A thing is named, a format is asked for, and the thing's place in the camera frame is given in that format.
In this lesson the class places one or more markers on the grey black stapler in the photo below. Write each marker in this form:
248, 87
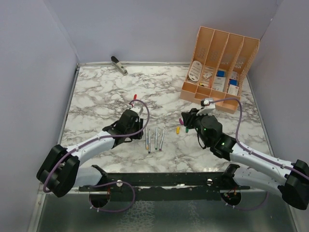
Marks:
118, 65

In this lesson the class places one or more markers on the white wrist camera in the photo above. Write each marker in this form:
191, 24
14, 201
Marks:
207, 106
136, 107

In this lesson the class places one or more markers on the orange-tipped white pen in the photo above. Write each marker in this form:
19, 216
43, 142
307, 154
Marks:
146, 138

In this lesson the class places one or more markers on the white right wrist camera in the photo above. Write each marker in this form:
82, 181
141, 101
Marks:
207, 106

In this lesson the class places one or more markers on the orange desk organizer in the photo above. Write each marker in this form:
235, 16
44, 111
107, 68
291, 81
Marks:
220, 50

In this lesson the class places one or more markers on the white paper box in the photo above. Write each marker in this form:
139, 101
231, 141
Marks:
219, 83

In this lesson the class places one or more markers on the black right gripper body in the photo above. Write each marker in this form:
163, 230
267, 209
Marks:
194, 121

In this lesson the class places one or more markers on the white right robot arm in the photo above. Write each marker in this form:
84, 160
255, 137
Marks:
290, 180

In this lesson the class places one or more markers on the purple-tipped white pen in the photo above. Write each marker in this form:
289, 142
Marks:
149, 141

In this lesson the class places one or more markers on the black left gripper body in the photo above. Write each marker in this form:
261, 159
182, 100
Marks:
136, 128

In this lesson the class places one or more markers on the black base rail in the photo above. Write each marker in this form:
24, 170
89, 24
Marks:
124, 187

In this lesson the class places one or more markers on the white oval perforated plate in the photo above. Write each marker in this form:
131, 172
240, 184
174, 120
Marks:
195, 71

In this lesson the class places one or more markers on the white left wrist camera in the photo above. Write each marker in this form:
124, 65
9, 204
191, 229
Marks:
136, 107

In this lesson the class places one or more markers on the blue white box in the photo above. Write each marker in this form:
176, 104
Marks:
221, 73

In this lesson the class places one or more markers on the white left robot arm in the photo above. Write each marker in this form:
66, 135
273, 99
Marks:
69, 173

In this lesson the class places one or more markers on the magenta-tipped white pen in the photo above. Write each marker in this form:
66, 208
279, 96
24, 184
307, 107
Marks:
162, 140

